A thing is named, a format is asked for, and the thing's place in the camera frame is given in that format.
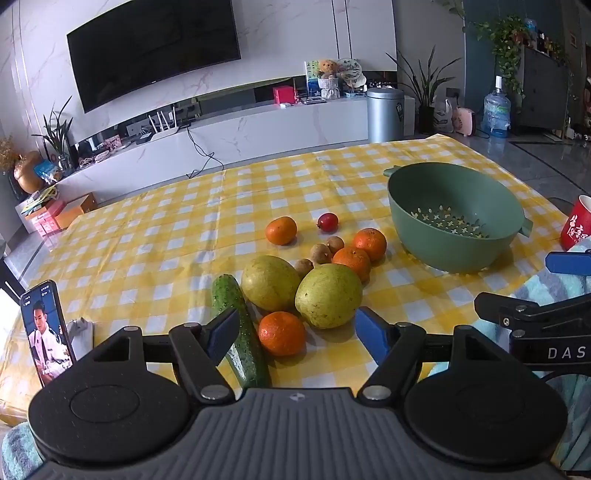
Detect green orchid plant in vase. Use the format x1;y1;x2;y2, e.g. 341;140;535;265
31;96;77;171

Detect grey phone stand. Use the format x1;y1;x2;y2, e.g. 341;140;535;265
67;316;94;349

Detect green pothos plant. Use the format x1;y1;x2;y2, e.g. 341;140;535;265
475;16;532;112

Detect orange cardboard box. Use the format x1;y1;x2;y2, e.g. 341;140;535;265
54;193;99;230

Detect white marble tv cabinet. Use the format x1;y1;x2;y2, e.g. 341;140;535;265
55;99;370;204

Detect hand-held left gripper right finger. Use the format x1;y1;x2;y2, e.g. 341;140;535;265
355;306;499;402

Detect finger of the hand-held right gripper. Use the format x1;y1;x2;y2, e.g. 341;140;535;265
545;250;591;278
474;292;591;329

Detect green cucumber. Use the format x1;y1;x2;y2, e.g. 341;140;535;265
212;274;272;389

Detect round paper fan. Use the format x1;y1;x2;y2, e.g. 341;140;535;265
336;58;365;90

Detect white plastic bag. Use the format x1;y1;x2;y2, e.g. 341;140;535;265
434;98;455;132

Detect yellow checked tablecloth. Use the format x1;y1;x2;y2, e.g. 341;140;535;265
0;133;573;430

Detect gold gourd vase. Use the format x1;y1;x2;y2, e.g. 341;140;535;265
14;151;44;195

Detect blue water jug with pump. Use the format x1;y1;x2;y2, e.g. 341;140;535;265
483;75;512;138

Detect dark grey cabinet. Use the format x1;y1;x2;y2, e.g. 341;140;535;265
515;46;573;132

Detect red mug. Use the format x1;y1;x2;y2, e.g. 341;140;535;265
560;195;591;252

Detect colourful picture card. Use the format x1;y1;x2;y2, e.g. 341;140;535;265
305;59;324;100

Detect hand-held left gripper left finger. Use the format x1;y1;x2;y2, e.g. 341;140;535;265
95;307;241;403

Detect black smartphone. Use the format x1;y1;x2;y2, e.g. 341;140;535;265
20;280;77;388

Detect blue snack bag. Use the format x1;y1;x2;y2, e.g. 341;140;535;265
33;159;63;185

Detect black wall television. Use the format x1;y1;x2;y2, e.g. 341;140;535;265
67;0;242;114

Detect green colander bowl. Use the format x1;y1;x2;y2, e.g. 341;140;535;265
383;161;534;274

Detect potted snake plant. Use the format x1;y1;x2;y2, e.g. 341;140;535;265
387;46;462;134

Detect dried yellow flowers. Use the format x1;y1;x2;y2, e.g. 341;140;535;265
0;136;17;171

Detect trailing wall vine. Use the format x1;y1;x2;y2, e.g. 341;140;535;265
436;0;467;21

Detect white router with antennas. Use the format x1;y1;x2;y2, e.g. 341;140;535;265
147;107;180;141

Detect pink small appliance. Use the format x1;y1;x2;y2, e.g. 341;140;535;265
453;106;477;136

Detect black power cable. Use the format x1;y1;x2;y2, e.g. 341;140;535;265
186;124;225;180

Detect orange mandarin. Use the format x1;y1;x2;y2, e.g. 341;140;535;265
258;311;307;357
265;216;297;246
331;246;372;283
353;227;387;262

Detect pile of papers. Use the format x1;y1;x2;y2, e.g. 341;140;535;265
19;185;61;215

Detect silver trash can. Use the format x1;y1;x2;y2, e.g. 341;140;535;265
366;88;406;144

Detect yellow-green mango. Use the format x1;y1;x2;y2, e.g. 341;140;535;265
294;263;363;330
241;255;302;312

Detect pink boxes stack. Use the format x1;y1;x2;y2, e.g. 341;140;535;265
25;200;65;236

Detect teddy bear in white pot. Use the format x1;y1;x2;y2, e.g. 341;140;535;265
318;58;342;101

